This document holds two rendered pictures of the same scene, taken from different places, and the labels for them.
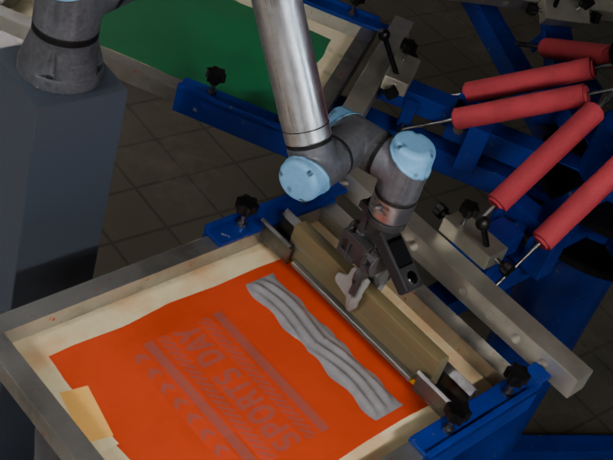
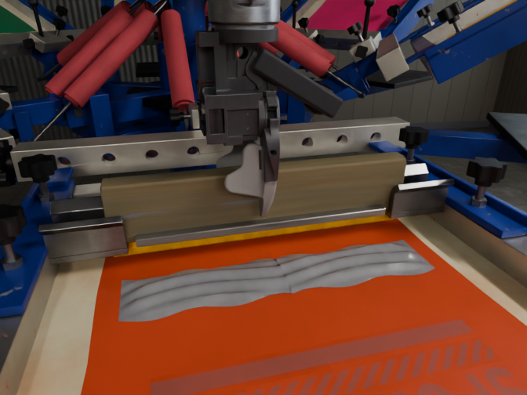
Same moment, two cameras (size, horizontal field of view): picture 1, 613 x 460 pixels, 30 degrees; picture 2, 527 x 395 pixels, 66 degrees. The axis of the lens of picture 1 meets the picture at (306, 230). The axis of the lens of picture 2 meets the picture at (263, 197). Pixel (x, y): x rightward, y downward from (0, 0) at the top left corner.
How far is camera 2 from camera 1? 1.70 m
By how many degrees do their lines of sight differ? 45
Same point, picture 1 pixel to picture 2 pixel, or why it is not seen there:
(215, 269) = (50, 351)
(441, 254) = not seen: hidden behind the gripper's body
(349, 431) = (462, 298)
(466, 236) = not seen: hidden behind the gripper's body
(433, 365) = (401, 168)
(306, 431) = (476, 351)
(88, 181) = not seen: outside the picture
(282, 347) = (277, 320)
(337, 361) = (325, 269)
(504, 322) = (325, 135)
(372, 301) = (287, 173)
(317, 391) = (379, 308)
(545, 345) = (365, 124)
